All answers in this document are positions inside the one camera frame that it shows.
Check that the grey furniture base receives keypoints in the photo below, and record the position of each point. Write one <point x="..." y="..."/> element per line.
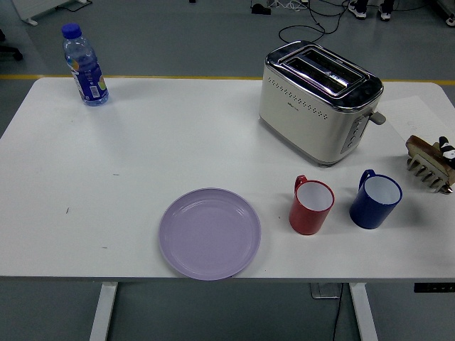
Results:
<point x="449" y="17"/>

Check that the cream and chrome toaster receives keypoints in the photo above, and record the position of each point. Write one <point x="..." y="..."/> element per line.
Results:
<point x="302" y="120"/>

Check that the white furniture foot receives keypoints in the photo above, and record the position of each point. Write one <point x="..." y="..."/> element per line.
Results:
<point x="32" y="9"/>

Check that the metal toast rack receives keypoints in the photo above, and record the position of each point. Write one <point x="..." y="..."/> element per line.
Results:
<point x="428" y="179"/>

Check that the blue mug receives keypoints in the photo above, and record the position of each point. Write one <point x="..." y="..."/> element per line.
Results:
<point x="368" y="213"/>

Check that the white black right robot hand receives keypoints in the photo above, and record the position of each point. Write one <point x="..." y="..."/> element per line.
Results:
<point x="447" y="147"/>

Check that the water bottle with blue cap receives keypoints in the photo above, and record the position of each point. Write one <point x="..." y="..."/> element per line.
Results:
<point x="87" y="71"/>

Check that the white table leg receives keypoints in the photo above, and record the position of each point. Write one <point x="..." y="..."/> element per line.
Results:
<point x="364" y="312"/>
<point x="103" y="312"/>

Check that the person's black white shoe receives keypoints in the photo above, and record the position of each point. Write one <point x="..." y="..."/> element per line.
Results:
<point x="357" y="10"/>
<point x="385" y="12"/>

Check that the black power adapter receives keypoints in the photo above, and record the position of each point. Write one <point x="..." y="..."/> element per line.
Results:
<point x="261" y="9"/>

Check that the slice of toast bread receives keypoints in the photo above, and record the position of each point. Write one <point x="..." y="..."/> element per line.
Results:
<point x="423" y="145"/>

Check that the purple round plate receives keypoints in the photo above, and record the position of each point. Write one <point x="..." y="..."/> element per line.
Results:
<point x="209" y="234"/>

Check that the clear plastic bracket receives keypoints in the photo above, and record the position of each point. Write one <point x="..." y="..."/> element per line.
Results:
<point x="323" y="291"/>

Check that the red mug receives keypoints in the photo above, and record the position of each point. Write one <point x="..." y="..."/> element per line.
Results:
<point x="305" y="220"/>

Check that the black office chair base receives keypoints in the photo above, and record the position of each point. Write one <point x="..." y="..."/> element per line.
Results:
<point x="10" y="49"/>

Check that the black table control panel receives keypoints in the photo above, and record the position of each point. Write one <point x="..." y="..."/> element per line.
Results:
<point x="433" y="287"/>

